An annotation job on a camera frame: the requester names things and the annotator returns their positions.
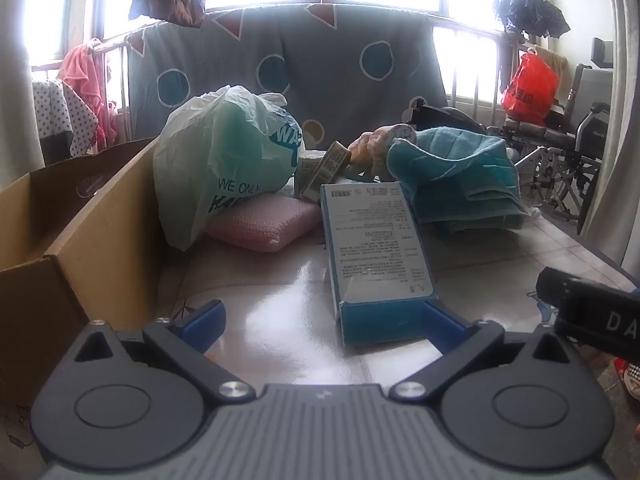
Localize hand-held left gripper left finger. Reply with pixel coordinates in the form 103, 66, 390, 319
74, 300, 257, 405

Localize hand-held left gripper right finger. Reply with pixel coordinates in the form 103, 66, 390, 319
389, 301, 573, 403

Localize pink knitted cloth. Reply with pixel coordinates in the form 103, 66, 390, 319
205, 194, 321, 253

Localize brown cardboard box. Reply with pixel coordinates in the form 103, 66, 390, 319
0, 136, 173, 456

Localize teal towel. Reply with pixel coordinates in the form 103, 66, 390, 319
386, 127, 531, 233

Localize orange striped plush toy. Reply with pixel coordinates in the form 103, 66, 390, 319
348, 124, 417, 173

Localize red checkered shoe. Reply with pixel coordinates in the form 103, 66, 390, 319
620, 357, 640, 401

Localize printed plastic tablecloth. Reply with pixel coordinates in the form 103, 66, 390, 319
162, 175, 640, 391

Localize blue white carton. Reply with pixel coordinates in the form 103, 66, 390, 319
320, 181, 441, 347

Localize white curtain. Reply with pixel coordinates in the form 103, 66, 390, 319
577, 0, 640, 281
0, 35, 46, 186

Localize white green plastic bag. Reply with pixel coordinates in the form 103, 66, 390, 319
152, 85, 306, 252

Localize small white carton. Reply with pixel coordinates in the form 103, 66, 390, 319
296, 150, 331, 198

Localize wheelchair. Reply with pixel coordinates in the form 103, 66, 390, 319
500, 62, 613, 221

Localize small yellow carton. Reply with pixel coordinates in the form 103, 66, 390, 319
300, 141, 351, 202

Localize black padded seat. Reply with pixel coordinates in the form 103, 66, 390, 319
407, 102, 488, 136

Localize red plastic bag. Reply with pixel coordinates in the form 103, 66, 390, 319
501, 52, 560, 122

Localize beige cloth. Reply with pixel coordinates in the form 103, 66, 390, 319
535, 46, 569, 106

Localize polka dot cloth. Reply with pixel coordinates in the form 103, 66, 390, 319
31, 80, 99, 166

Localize pink hanging garment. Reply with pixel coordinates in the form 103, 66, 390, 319
56, 38, 121, 148

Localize grey patterned blanket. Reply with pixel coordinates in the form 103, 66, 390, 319
127, 4, 448, 141

